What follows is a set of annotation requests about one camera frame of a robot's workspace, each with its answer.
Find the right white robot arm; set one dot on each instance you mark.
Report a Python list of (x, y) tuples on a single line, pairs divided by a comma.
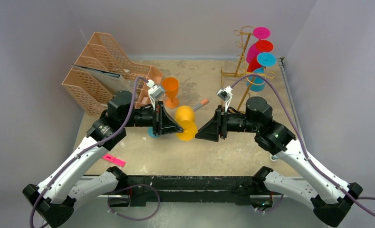
[(319, 189)]

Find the grey folder in organizer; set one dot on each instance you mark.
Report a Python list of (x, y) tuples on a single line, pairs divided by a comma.
[(111, 81)]

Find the grey orange highlighter marker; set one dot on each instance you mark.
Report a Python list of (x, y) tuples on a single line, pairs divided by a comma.
[(200, 104)]

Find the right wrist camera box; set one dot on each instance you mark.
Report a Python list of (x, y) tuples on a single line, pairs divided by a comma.
[(226, 95)]

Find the pink plastic clip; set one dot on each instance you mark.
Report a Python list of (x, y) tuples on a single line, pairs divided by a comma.
[(114, 160)]

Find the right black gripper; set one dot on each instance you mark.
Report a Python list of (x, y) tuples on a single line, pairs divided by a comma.
[(221, 122)]

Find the red wine glass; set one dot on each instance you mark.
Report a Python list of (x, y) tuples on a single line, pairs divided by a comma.
[(259, 55)]

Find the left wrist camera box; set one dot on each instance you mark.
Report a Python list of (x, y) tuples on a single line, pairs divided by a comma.
[(155, 92)]

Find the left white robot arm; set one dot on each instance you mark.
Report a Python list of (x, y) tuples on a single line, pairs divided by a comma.
[(59, 195)]

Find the gold wire glass rack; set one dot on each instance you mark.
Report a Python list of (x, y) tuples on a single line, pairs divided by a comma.
[(246, 40)]

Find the magenta wine glass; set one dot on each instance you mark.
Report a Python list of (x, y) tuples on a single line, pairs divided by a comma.
[(260, 33)]

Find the blue wine glass front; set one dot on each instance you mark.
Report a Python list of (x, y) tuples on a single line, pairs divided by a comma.
[(151, 133)]

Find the orange wine glass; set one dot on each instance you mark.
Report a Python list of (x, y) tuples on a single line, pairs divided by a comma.
[(171, 86)]

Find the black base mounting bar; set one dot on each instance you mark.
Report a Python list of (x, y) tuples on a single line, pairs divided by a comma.
[(240, 190)]

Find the orange plastic file organizer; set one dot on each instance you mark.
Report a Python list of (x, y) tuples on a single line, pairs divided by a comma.
[(104, 53)]

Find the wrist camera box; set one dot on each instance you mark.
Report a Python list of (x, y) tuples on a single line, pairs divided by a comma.
[(155, 92), (226, 95)]

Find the yellow wine glass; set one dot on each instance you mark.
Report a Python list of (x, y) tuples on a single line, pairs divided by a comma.
[(185, 117)]

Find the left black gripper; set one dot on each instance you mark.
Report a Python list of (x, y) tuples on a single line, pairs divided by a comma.
[(162, 123)]

